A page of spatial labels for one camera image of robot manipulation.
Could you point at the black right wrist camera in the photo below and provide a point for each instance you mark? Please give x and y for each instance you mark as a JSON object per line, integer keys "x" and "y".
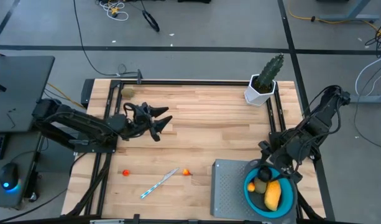
{"x": 263, "y": 146}

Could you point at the wooden desk grey legs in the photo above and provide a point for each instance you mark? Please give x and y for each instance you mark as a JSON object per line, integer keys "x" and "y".
{"x": 348, "y": 17}

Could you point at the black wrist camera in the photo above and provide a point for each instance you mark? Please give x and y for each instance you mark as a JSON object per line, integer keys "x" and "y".
{"x": 263, "y": 146}
{"x": 145, "y": 106}

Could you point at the black computer mouse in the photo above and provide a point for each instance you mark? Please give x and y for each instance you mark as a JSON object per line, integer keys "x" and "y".
{"x": 9, "y": 174}

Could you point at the black round ball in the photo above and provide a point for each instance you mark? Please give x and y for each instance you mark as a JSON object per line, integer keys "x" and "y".
{"x": 264, "y": 175}

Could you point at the grey desk foot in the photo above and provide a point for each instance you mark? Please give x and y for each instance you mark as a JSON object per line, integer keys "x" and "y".
{"x": 367, "y": 99}

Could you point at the small black bracket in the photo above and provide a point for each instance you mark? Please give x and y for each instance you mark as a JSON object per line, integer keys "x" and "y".
{"x": 136, "y": 216}

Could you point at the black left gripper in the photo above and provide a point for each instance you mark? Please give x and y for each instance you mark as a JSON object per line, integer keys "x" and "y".
{"x": 142, "y": 121}

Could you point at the dark grey desk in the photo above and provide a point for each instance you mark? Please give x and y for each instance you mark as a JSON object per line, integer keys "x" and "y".
{"x": 22, "y": 93}

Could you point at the silver white flat bar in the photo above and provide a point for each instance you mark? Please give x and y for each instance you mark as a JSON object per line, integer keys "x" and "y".
{"x": 106, "y": 221}

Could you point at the blue collapsible bowl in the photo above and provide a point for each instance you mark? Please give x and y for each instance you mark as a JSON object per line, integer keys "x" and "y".
{"x": 289, "y": 196}

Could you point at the green cactus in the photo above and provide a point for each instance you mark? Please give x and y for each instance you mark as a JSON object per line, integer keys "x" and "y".
{"x": 271, "y": 70}

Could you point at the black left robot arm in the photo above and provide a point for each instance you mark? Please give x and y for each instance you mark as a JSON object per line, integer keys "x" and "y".
{"x": 78, "y": 121}

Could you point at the black aluminium frame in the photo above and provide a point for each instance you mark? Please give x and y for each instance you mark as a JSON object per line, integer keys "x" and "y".
{"x": 193, "y": 82}

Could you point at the yellow orange oblong fruit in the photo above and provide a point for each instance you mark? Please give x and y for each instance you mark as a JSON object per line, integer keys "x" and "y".
{"x": 272, "y": 196}

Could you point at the dark keyboard shelf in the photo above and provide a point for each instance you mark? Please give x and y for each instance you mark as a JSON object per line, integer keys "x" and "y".
{"x": 22, "y": 149}

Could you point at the small orange fruit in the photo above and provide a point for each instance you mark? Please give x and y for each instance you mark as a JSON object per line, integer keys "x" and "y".
{"x": 186, "y": 172}
{"x": 251, "y": 187}

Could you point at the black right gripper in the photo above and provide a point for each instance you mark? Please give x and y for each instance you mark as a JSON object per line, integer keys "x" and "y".
{"x": 281, "y": 157}

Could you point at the small red fruit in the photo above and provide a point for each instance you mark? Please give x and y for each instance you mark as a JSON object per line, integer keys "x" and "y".
{"x": 125, "y": 173}

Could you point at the grey perforated metal riser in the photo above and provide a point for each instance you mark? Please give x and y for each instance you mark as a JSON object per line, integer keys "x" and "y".
{"x": 227, "y": 193}

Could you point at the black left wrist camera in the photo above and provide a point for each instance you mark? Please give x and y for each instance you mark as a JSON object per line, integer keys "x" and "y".
{"x": 145, "y": 106}

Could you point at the brown green kiwi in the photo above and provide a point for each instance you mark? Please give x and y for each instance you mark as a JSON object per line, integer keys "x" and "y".
{"x": 260, "y": 186}
{"x": 128, "y": 93}

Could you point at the white angular plant pot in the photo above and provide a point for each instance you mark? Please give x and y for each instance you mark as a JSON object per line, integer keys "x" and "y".
{"x": 255, "y": 96}

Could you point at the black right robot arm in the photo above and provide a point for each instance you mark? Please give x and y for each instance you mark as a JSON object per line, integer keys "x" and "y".
{"x": 320, "y": 121}

